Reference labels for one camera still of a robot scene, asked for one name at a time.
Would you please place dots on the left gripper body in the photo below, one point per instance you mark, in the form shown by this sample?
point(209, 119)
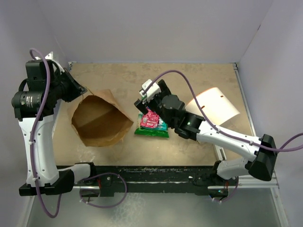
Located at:
point(66, 89)

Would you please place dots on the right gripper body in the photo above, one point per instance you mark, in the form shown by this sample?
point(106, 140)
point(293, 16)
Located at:
point(155, 103)

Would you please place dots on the red snack packet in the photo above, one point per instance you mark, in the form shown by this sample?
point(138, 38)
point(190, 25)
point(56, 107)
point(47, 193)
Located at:
point(149, 120)

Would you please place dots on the teal Fox's candy bag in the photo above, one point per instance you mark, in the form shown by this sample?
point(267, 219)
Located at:
point(161, 125)

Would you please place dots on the green Chuba cassava chips bag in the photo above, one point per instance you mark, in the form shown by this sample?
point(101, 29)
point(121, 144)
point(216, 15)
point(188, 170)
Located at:
point(154, 133)

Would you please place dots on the brown paper bag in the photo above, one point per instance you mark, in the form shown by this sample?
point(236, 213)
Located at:
point(98, 119)

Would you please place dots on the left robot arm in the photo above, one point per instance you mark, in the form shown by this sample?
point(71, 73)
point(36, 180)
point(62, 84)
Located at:
point(34, 103)

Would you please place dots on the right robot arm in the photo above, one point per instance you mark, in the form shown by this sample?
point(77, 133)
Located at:
point(257, 157)

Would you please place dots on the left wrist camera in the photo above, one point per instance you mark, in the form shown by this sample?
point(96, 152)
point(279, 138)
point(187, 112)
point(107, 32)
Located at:
point(50, 56)

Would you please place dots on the small aluminium bracket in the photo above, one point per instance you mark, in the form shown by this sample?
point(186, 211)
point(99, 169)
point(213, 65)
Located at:
point(220, 153)

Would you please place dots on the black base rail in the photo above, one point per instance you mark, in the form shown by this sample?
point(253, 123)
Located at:
point(198, 180)

